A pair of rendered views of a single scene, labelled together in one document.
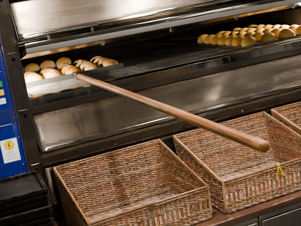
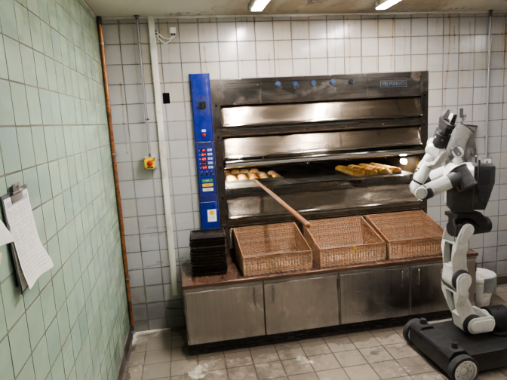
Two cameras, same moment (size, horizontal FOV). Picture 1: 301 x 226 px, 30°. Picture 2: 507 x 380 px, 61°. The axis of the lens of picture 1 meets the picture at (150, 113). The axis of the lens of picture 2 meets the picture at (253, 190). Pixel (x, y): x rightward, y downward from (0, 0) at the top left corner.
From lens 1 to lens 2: 109 cm
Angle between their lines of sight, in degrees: 12
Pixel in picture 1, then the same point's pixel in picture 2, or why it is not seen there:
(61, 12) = (248, 146)
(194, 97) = (318, 201)
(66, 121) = (244, 204)
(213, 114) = (329, 212)
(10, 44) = (219, 160)
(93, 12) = (265, 148)
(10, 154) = (211, 217)
